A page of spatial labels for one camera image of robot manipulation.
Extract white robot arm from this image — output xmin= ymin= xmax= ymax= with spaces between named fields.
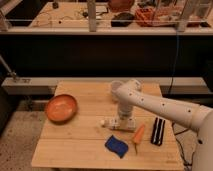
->
xmin=111 ymin=79 xmax=213 ymax=171

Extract translucent plastic cup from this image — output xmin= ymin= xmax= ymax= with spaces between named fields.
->
xmin=110 ymin=81 xmax=122 ymax=101

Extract white plastic bottle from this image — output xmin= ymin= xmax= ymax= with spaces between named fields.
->
xmin=100 ymin=117 xmax=136 ymax=131

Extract black white striped eraser block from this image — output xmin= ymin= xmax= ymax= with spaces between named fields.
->
xmin=150 ymin=117 xmax=165 ymax=146

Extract blue sponge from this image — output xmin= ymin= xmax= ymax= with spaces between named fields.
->
xmin=105 ymin=135 xmax=129 ymax=158

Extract black object on shelf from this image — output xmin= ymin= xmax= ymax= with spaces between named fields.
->
xmin=111 ymin=12 xmax=134 ymax=27

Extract blue hanging cable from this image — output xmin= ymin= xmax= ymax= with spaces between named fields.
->
xmin=167 ymin=32 xmax=180 ymax=95

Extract orange wooden bowl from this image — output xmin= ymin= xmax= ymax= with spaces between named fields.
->
xmin=45 ymin=94 xmax=78 ymax=123

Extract black cables on floor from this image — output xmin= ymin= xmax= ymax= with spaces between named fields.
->
xmin=170 ymin=123 xmax=198 ymax=171

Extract metal clamp bracket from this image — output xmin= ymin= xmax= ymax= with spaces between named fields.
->
xmin=0 ymin=54 xmax=31 ymax=84

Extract orange basket on shelf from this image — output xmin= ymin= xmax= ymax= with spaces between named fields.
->
xmin=135 ymin=8 xmax=174 ymax=27

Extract orange toy carrot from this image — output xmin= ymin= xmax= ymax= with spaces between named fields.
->
xmin=132 ymin=124 xmax=145 ymax=153

